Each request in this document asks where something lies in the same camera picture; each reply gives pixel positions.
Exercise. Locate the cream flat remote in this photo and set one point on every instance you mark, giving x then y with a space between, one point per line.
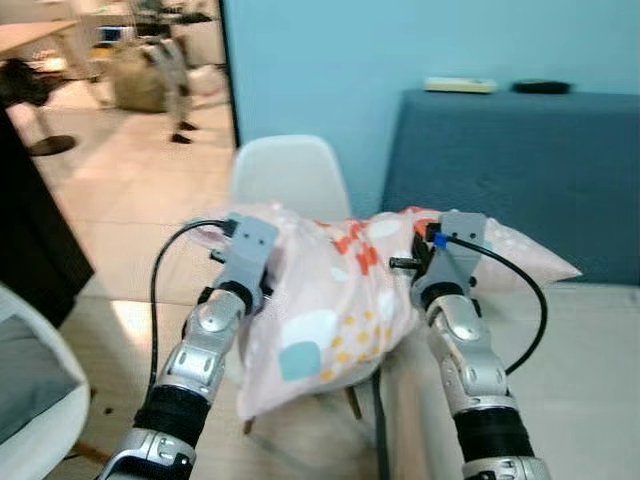
460 86

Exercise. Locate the light wooden table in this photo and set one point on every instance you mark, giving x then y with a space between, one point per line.
30 35

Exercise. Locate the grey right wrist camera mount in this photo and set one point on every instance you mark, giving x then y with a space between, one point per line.
460 255

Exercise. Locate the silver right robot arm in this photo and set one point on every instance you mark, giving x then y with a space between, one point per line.
465 360

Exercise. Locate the pink pillow with orange spots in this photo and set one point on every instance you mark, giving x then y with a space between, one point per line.
330 300

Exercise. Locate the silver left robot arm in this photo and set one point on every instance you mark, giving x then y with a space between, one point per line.
200 350

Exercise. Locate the black door frame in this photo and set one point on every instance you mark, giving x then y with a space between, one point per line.
230 80

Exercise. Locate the beige stuffed sack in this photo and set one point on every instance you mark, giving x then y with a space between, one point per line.
135 85

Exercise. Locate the silver standing humanoid robot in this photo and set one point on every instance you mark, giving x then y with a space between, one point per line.
172 70

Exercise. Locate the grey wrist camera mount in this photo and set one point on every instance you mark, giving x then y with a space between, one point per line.
460 255
250 245

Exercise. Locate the black flat oval device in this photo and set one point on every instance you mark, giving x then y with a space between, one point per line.
540 87

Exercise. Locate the grey seat cushion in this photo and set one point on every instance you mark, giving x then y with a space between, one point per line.
30 375

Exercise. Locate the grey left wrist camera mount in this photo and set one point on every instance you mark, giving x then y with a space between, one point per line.
250 245

